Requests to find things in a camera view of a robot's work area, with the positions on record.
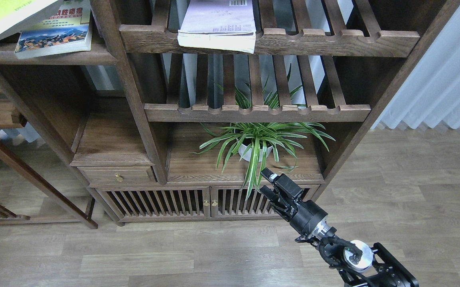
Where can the white plant pot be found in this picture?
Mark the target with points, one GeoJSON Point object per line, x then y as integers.
{"type": "Point", "coordinates": [245, 151]}

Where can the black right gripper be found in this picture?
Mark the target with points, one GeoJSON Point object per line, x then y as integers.
{"type": "Point", "coordinates": [307, 218]}

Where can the yellow green magazine stack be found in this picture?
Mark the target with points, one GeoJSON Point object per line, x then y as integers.
{"type": "Point", "coordinates": [17, 15]}

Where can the white pleated curtain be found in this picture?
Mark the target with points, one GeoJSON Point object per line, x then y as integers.
{"type": "Point", "coordinates": [430, 97]}

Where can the green spider plant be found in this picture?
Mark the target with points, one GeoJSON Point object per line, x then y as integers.
{"type": "Point", "coordinates": [279, 135]}

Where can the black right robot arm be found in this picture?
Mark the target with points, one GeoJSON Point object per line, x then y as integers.
{"type": "Point", "coordinates": [358, 264]}

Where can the brass drawer knob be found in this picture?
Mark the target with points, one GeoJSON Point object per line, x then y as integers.
{"type": "Point", "coordinates": [118, 178]}

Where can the white lavender book stack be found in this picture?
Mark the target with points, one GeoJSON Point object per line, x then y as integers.
{"type": "Point", "coordinates": [219, 24]}

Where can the dark wooden bookshelf cabinet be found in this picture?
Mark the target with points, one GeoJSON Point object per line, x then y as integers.
{"type": "Point", "coordinates": [134, 104]}

